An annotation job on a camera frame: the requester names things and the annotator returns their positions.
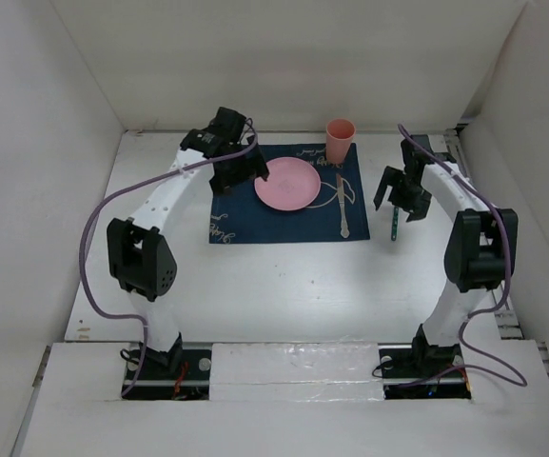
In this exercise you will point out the fork with green handle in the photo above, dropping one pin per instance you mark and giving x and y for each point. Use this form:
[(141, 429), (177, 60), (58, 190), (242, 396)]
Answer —
[(394, 224)]

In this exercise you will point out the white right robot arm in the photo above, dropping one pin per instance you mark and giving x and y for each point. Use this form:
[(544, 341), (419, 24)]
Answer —
[(480, 253)]

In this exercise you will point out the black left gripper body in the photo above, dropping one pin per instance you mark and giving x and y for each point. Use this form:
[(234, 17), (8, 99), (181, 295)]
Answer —
[(241, 168)]

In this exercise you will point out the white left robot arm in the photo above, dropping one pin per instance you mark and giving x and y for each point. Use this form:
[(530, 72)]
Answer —
[(139, 255)]

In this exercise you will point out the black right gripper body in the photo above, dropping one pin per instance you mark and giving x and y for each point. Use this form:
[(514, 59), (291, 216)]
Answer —
[(414, 199)]

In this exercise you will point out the aluminium rail front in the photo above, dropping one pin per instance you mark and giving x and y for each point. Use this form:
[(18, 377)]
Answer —
[(281, 363)]

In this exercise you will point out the pink plastic cup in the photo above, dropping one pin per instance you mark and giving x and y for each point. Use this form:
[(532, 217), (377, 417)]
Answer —
[(339, 137)]

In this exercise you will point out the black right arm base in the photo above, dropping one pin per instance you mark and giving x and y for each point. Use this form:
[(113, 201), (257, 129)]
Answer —
[(418, 371)]

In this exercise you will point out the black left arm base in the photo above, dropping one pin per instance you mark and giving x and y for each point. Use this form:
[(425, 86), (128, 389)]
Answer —
[(181, 374)]

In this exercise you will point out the pink plastic plate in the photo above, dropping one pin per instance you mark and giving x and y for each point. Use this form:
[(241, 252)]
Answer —
[(292, 184)]

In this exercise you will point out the dark blue cloth placemat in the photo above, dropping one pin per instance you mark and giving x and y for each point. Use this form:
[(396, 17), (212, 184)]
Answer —
[(242, 218)]

